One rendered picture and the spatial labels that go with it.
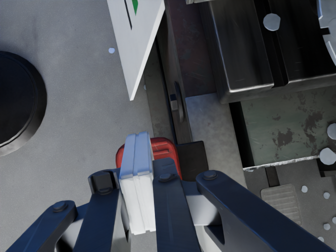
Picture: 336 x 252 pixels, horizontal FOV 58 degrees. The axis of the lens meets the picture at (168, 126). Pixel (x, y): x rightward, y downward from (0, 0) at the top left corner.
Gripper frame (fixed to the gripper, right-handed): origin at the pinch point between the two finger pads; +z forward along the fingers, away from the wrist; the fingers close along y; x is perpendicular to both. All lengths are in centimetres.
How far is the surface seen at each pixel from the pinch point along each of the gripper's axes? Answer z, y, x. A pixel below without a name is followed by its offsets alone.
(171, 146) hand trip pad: 11.6, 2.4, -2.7
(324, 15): 13.7, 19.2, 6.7
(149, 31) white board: 52, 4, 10
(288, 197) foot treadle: 60, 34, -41
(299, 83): 20.3, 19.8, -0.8
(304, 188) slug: 75, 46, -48
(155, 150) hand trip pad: 11.6, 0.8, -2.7
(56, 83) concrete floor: 96, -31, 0
